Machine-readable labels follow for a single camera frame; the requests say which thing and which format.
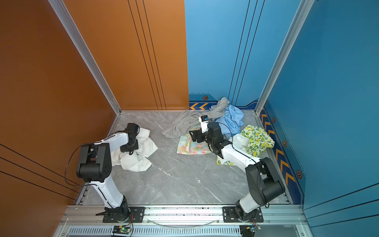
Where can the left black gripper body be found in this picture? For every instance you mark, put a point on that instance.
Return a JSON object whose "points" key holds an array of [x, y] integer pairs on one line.
{"points": [[131, 148]]}

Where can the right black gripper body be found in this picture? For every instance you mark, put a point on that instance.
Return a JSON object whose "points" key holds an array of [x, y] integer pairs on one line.
{"points": [[202, 137]]}

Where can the white cloth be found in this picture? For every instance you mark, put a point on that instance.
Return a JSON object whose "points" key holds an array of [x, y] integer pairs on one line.
{"points": [[138, 161]]}

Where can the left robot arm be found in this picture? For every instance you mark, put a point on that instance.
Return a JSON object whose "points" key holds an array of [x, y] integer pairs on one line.
{"points": [[95, 166]]}

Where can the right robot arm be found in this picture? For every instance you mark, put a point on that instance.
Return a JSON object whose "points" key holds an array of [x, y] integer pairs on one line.
{"points": [[263, 179]]}

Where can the pastel floral cloth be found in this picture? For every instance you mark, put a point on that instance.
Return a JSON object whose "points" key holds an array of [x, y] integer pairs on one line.
{"points": [[187, 147]]}

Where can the grey cloth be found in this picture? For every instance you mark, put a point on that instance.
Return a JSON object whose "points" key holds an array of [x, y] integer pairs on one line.
{"points": [[190, 119]]}

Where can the light blue cloth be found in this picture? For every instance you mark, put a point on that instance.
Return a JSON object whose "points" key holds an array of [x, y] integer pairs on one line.
{"points": [[231, 122]]}

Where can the lemon print cloth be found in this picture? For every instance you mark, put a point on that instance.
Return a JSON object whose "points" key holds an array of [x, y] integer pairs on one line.
{"points": [[246, 147]]}

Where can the left circuit board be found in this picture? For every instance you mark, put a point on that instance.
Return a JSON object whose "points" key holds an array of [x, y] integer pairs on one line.
{"points": [[122, 231]]}

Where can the circuit board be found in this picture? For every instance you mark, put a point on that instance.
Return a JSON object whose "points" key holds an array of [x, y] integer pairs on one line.
{"points": [[249, 230], [122, 231]]}

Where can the right circuit board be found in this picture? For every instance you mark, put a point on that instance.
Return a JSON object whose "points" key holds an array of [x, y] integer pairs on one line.
{"points": [[249, 230]]}

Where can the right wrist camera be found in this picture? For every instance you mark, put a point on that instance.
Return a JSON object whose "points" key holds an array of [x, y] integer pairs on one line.
{"points": [[204, 121]]}

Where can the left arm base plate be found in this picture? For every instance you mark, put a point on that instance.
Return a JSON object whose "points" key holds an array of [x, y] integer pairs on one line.
{"points": [[133, 214]]}

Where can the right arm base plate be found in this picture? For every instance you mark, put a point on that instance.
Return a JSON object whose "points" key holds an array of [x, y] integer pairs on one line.
{"points": [[233, 214]]}

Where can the aluminium front rail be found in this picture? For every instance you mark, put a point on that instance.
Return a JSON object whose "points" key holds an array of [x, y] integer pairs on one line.
{"points": [[189, 215]]}

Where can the left corner aluminium post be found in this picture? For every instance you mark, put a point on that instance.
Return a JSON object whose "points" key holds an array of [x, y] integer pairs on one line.
{"points": [[69, 25]]}

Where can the corner aluminium post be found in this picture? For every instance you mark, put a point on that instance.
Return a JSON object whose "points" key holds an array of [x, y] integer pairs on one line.
{"points": [[69, 25], [291, 36]]}

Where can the right corner aluminium post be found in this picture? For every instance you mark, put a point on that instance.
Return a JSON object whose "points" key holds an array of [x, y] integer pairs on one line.
{"points": [[291, 36]]}

